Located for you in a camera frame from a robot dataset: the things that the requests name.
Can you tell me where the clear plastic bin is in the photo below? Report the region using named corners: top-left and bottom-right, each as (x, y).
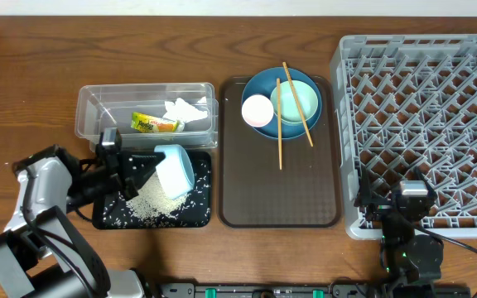
top-left (75, 83), bottom-right (219, 151)

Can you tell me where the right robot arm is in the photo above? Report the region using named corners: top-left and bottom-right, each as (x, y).
top-left (354, 166), bottom-right (444, 297)

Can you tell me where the grey dishwasher rack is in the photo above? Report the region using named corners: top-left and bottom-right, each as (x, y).
top-left (330, 34), bottom-right (477, 240)

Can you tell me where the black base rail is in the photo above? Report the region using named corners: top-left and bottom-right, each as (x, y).
top-left (157, 282), bottom-right (471, 298)

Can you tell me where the white rice pile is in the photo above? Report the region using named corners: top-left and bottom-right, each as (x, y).
top-left (124, 171), bottom-right (190, 221)

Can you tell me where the brown serving tray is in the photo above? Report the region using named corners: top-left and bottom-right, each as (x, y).
top-left (218, 75), bottom-right (342, 228)

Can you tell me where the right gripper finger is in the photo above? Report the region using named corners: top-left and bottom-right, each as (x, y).
top-left (358, 166), bottom-right (372, 206)
top-left (413, 167), bottom-right (436, 195)

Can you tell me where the black plastic tray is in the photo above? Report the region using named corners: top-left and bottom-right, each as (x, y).
top-left (92, 151), bottom-right (212, 229)

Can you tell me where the pink cup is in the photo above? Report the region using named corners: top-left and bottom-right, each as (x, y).
top-left (241, 94), bottom-right (274, 127)

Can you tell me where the wooden chopstick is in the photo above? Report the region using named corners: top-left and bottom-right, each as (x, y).
top-left (276, 78), bottom-right (282, 171)
top-left (282, 61), bottom-right (314, 147)

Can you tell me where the dark blue plate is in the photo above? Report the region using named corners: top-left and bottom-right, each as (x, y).
top-left (241, 66), bottom-right (323, 140)

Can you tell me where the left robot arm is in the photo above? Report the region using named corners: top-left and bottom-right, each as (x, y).
top-left (0, 141), bottom-right (165, 297)

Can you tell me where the light blue bowl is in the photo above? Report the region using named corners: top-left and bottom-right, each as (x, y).
top-left (154, 145), bottom-right (195, 199)

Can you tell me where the yellow green snack wrapper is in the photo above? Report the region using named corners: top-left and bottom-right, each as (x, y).
top-left (131, 112), bottom-right (185, 133)

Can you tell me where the mint green bowl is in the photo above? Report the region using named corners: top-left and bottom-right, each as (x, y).
top-left (270, 80), bottom-right (320, 126)

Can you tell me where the white tissue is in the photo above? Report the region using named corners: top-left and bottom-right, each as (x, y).
top-left (163, 98), bottom-right (209, 123)

